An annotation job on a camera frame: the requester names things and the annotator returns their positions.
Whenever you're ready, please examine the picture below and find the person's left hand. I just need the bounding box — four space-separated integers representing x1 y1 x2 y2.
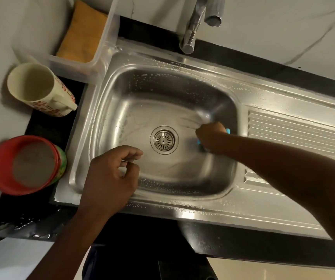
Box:
79 145 144 222

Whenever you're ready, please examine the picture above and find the person's right hand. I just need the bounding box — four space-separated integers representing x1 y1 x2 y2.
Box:
195 122 232 155

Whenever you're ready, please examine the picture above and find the blue scrub sponge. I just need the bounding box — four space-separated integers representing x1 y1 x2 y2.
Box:
197 128 232 150

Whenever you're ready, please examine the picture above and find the person's left forearm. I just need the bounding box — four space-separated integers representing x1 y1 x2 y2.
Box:
25 206 113 280

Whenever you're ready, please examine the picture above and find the person's right forearm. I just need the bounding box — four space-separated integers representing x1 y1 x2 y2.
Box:
214 133 335 280

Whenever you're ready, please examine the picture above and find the round metal sink drain strainer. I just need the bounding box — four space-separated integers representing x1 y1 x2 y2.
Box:
150 125 180 155

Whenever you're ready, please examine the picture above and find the stainless steel sink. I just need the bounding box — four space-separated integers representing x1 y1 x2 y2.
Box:
54 38 335 240

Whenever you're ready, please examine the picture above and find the person's dark clothing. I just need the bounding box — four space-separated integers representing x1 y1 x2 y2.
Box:
81 243 219 280

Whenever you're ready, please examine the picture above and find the red plastic container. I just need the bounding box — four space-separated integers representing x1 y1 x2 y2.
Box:
0 135 68 196

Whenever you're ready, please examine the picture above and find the cream floral plastic jug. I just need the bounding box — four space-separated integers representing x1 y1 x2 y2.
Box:
7 62 78 117

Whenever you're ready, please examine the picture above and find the clear plastic container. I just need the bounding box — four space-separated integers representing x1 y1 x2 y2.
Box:
12 0 121 84

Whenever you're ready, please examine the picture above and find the orange cloth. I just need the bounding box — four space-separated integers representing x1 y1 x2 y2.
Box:
56 0 109 63

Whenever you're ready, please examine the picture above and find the chrome sink faucet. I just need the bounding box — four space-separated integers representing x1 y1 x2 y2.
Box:
179 0 224 54

